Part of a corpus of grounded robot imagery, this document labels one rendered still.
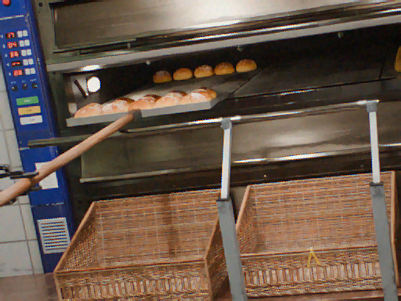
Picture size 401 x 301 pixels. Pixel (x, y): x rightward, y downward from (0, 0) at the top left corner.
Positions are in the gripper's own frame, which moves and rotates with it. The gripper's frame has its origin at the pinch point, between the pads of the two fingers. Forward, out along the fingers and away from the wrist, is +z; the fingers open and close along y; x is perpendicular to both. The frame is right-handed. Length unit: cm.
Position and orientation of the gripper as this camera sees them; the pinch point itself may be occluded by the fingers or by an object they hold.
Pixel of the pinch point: (26, 182)
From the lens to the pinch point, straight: 238.9
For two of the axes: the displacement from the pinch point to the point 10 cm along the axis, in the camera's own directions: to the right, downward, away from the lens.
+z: 9.7, -1.0, -2.1
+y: 1.4, 9.7, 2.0
